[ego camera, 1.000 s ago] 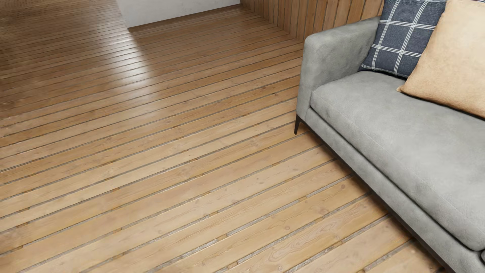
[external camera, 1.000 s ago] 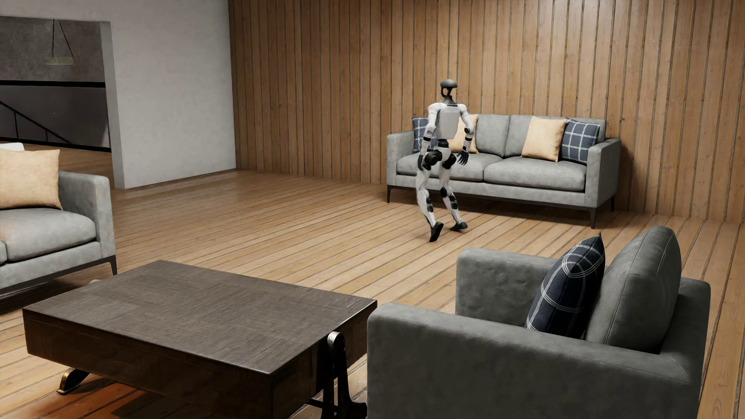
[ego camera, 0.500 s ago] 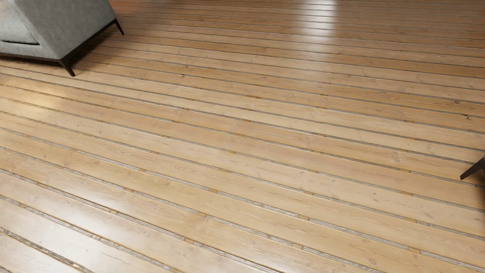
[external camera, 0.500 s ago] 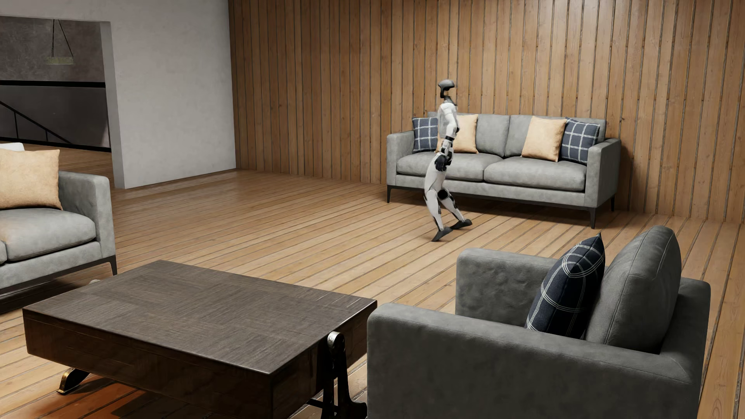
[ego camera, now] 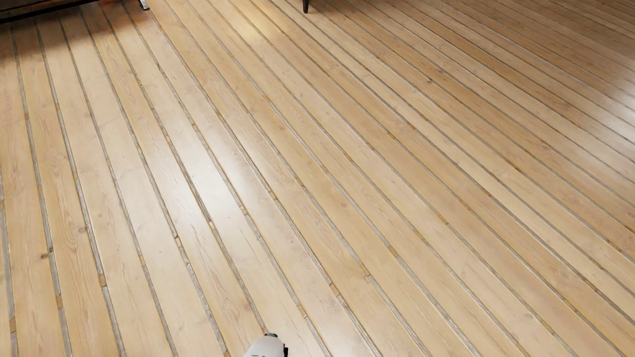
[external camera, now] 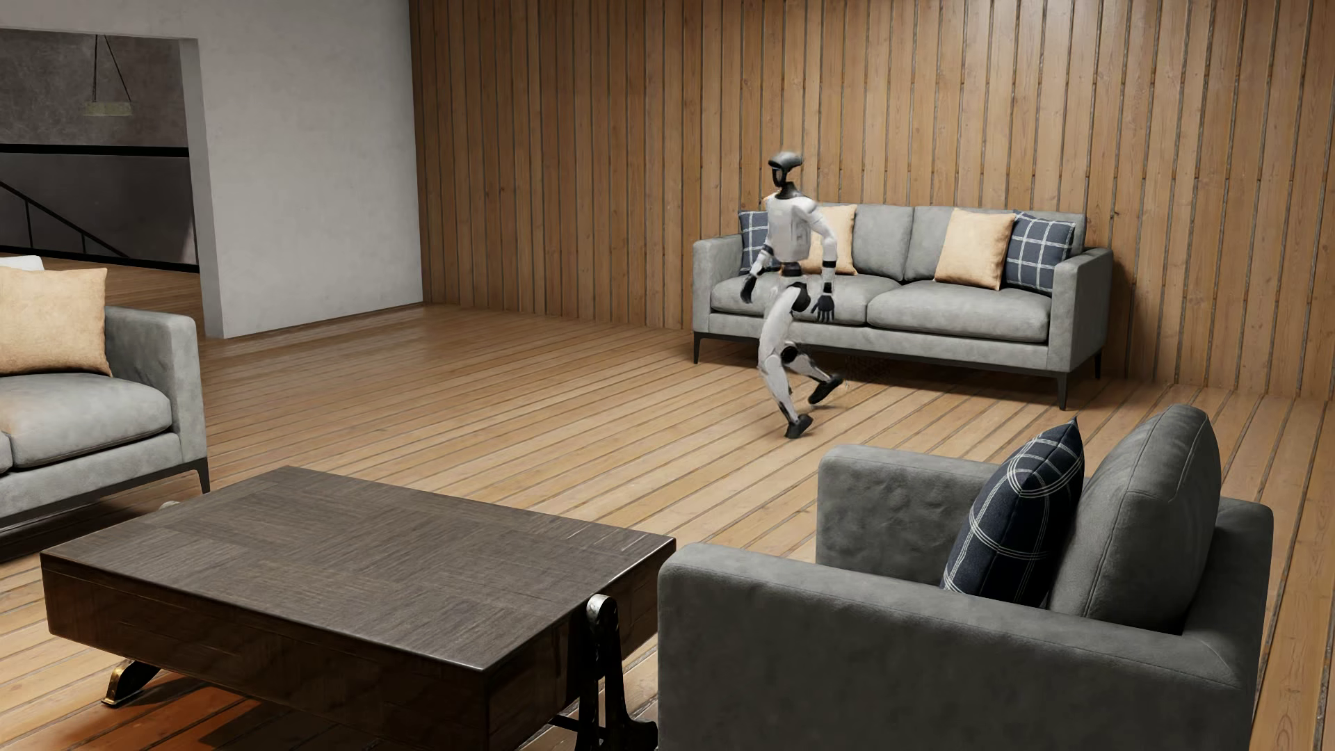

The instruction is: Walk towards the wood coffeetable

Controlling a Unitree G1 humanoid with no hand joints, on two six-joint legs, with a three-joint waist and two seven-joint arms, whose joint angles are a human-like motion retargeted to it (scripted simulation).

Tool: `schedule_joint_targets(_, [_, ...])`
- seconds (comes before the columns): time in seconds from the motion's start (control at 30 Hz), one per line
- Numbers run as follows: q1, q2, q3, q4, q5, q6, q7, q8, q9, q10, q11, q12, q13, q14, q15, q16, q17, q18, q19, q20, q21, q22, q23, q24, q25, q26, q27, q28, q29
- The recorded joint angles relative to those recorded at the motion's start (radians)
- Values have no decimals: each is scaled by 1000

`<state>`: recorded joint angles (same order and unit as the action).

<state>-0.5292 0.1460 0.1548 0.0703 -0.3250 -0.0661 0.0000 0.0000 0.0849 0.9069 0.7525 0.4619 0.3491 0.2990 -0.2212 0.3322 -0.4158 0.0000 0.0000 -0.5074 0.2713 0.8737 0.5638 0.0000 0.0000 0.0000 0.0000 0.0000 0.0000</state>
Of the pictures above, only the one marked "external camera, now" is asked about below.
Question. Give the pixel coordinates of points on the navy plaid throw pillow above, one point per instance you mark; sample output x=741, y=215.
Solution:
x=1038, y=254
x=1017, y=518
x=752, y=241

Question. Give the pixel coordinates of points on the white robot right leg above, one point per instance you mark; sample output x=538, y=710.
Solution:
x=777, y=344

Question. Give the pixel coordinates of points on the white robot leg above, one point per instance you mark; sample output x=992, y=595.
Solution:
x=811, y=372
x=777, y=344

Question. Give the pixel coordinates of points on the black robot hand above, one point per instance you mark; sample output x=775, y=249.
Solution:
x=824, y=306
x=748, y=289

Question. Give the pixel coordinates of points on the white pillow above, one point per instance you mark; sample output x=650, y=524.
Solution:
x=21, y=263

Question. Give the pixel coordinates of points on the dark wood coffee table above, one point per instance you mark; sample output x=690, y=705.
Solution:
x=344, y=584

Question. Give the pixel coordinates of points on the hanging pendant lamp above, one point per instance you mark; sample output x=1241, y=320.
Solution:
x=107, y=104

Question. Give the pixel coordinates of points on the tan throw pillow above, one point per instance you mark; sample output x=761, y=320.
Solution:
x=974, y=248
x=841, y=238
x=52, y=319

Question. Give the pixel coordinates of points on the grey fabric armchair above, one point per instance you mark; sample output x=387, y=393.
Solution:
x=897, y=647

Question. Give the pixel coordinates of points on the black stair railing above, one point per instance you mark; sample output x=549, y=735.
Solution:
x=63, y=224

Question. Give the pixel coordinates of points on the grey sofa with dark base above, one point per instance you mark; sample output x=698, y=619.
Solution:
x=99, y=417

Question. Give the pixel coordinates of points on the grey armchair back cushion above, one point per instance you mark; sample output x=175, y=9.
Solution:
x=1142, y=522

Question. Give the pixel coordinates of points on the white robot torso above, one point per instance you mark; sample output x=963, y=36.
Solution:
x=788, y=226

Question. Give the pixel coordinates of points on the white robot left leg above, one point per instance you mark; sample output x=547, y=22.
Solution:
x=811, y=372

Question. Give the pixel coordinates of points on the robot head black visor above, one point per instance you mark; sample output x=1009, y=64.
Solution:
x=784, y=163

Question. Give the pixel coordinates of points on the long grey fabric sofa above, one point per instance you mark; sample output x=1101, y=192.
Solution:
x=944, y=313

